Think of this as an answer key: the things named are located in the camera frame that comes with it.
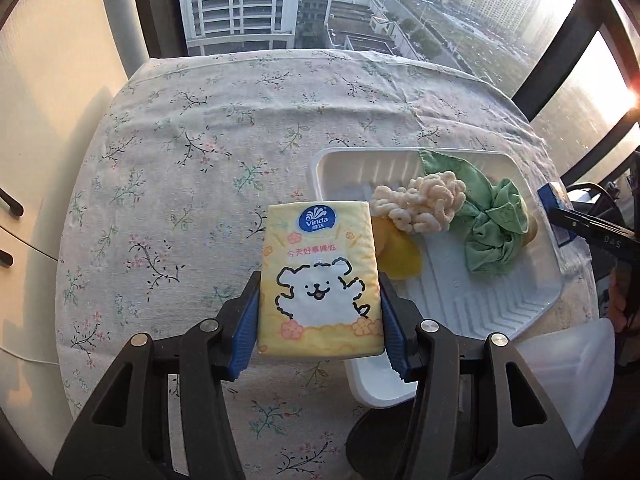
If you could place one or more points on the black cylindrical container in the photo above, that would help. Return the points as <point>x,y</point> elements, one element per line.
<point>370,445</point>

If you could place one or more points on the cream chenille scrunchie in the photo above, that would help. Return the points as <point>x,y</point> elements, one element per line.
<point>420,205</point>

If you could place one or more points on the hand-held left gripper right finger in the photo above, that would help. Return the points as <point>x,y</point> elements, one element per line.
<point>395,340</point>

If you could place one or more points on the white cabinet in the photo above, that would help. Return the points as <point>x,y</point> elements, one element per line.
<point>30,135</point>

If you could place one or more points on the person's right hand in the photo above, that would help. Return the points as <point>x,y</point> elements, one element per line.
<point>624,300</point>

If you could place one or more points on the black mesh chair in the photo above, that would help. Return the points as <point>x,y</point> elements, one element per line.
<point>585,190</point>

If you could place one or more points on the yellow tissue pack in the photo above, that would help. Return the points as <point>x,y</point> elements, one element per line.
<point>320,280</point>

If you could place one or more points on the green fabric scrunchie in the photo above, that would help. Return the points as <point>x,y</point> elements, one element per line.
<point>490,235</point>

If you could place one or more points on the floral tablecloth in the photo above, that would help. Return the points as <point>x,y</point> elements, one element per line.
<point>175,160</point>

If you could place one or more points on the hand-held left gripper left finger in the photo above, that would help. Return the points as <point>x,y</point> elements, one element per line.
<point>245,330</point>

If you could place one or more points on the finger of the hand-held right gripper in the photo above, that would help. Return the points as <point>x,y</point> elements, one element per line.
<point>575,222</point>

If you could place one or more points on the white plastic tray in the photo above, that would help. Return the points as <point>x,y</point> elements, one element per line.
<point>465,300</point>

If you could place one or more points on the black window frame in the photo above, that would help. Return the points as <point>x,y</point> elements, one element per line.
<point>160,10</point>

